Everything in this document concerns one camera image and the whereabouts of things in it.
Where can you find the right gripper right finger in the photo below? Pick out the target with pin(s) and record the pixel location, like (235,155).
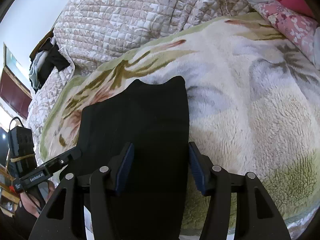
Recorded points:
(257,216)

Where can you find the black power adapter box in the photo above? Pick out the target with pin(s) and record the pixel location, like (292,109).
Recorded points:
(21,145)

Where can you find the black pants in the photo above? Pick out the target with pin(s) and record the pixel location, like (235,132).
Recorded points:
(155,119)

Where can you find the white quilted bedspread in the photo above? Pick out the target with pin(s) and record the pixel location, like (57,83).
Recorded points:
(92,32)

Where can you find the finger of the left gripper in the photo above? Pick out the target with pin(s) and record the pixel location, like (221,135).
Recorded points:
(60,161)

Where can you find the person's left hand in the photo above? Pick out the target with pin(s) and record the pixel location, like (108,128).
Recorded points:
(30,203)

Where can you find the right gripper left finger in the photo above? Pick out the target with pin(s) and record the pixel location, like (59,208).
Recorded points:
(63,217)

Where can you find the floral fleece blanket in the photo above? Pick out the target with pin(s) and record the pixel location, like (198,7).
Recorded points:
(253,101)

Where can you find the dark clothes pile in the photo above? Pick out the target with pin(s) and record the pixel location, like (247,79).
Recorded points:
(46,59)

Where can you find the pink floral comforter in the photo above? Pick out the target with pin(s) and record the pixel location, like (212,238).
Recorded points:
(301,30)

